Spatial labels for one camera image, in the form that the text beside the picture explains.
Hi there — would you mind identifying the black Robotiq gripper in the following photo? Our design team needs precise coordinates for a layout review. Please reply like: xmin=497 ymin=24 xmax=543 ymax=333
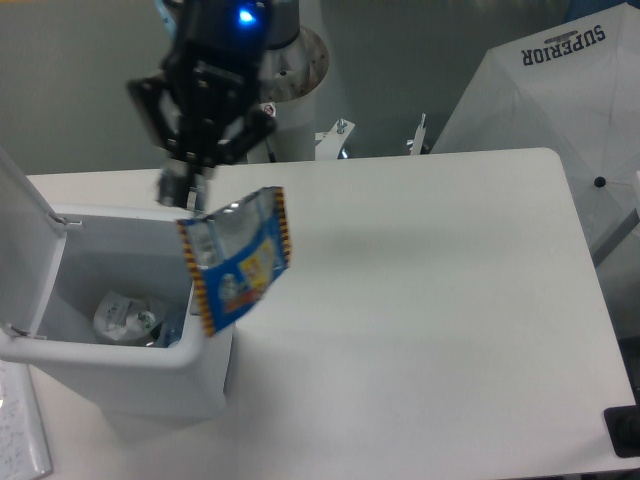
xmin=126 ymin=1 xmax=277 ymax=216

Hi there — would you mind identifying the blue snack bag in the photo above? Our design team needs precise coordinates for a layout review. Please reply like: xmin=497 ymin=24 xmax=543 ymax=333
xmin=177 ymin=186 xmax=292 ymax=337

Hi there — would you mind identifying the crushed clear plastic bottle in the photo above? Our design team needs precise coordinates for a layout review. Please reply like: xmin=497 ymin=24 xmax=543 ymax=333
xmin=153 ymin=310 xmax=185 ymax=348

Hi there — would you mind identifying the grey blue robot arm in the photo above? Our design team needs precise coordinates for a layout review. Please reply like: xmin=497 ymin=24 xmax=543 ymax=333
xmin=127 ymin=1 xmax=300 ymax=212

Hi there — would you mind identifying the white plastic trash can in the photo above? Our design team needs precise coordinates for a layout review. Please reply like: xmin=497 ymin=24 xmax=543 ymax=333
xmin=1 ymin=206 xmax=233 ymax=418

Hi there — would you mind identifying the white crumpled wrapper in bin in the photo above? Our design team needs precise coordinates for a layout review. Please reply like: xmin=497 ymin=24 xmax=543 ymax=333
xmin=93 ymin=291 xmax=157 ymax=345

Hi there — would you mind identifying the white paper notebook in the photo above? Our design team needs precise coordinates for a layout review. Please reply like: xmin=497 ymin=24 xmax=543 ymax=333
xmin=1 ymin=361 xmax=53 ymax=479

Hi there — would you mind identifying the white Superior umbrella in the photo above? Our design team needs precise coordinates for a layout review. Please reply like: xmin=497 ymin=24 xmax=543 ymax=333
xmin=433 ymin=3 xmax=639 ymax=246

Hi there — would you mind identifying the black device at table edge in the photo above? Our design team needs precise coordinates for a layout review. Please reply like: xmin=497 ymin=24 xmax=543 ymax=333
xmin=604 ymin=405 xmax=639 ymax=458

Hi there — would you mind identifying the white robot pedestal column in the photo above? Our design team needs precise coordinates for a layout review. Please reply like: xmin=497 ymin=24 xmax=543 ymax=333
xmin=259 ymin=26 xmax=329 ymax=138

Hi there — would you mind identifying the white metal base bracket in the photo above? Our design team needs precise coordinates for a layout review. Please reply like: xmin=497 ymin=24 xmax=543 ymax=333
xmin=243 ymin=118 xmax=355 ymax=165

